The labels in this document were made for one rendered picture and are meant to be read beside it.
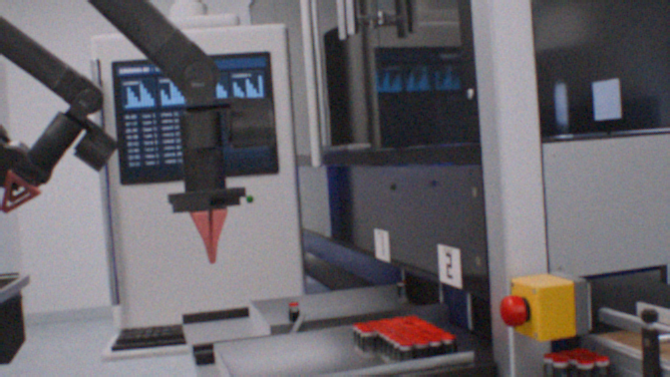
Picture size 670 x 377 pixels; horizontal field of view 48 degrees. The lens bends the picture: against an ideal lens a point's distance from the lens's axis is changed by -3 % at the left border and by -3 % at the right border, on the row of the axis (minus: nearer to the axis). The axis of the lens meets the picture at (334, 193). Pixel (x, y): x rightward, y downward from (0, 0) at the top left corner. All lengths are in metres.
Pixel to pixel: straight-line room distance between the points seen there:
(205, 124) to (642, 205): 0.62
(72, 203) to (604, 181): 5.69
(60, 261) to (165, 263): 4.62
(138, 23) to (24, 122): 5.55
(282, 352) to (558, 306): 0.51
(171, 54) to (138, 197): 0.98
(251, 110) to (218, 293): 0.99
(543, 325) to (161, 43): 0.60
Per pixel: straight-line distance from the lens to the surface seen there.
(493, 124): 1.05
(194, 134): 1.02
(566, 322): 0.99
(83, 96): 1.44
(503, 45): 1.05
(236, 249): 1.95
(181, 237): 1.95
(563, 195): 1.08
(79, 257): 6.54
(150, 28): 1.02
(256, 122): 1.03
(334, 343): 1.32
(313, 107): 1.74
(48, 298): 6.61
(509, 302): 0.98
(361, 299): 1.67
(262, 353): 1.29
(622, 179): 1.13
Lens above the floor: 1.21
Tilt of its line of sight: 3 degrees down
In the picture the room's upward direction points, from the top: 4 degrees counter-clockwise
